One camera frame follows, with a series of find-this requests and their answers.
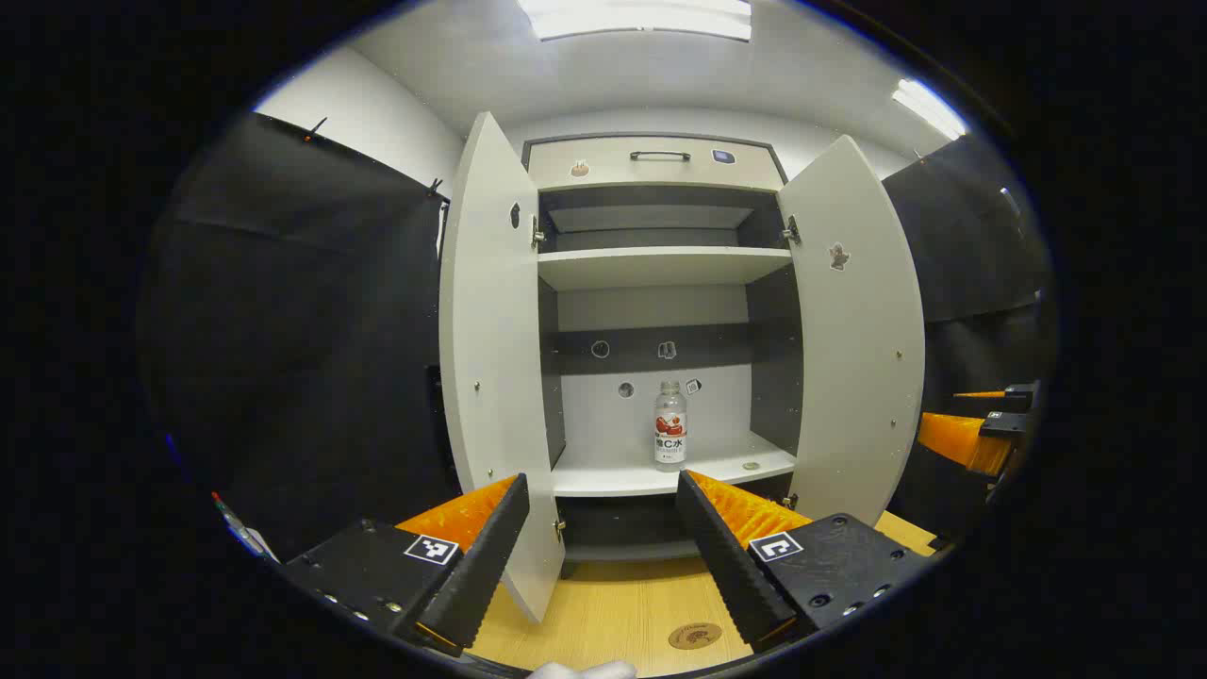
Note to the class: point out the grey cabinet drawer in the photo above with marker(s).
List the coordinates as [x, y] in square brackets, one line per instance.
[679, 174]

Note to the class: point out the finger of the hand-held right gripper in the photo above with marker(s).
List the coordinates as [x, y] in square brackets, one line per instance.
[1023, 396]
[957, 438]

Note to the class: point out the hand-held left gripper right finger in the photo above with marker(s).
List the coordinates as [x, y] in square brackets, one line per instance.
[726, 566]

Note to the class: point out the narrow ceiling light panel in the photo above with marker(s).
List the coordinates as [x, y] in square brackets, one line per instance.
[929, 108]

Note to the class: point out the grey cabinet door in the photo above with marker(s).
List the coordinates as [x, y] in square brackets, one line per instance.
[490, 330]
[853, 358]

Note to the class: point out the clear plastic bottle red label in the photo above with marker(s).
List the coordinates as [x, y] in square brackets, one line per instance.
[670, 434]

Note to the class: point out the black backdrop cloth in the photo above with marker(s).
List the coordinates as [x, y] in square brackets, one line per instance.
[302, 358]

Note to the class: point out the white item with coloured markings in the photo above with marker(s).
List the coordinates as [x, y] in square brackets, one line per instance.
[255, 545]

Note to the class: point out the large ceiling light panel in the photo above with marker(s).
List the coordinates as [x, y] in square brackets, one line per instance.
[641, 17]

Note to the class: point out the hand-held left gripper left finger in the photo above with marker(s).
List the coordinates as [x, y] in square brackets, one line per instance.
[490, 556]

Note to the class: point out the round cork coaster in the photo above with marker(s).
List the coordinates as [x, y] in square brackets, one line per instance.
[695, 636]

